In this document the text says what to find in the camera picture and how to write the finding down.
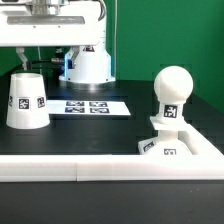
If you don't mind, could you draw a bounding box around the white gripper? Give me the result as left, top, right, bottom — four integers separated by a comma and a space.
0, 1, 101, 70

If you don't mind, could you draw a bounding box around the white marker sheet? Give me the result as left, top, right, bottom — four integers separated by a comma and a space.
47, 100, 131, 116

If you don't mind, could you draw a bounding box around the black cable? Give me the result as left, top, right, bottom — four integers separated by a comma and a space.
26, 58, 68, 66

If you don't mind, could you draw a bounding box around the white L-shaped fence wall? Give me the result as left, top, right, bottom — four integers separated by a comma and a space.
0, 125, 224, 182

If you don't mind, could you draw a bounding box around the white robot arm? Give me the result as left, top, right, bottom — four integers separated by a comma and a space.
0, 0, 115, 89

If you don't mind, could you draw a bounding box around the white lamp base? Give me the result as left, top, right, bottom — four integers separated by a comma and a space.
138, 116, 192, 157

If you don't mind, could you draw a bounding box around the white lamp bulb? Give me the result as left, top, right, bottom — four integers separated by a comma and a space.
154, 66, 193, 122

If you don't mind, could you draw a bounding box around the white lamp shade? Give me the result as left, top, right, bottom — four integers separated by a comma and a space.
6, 73, 50, 129

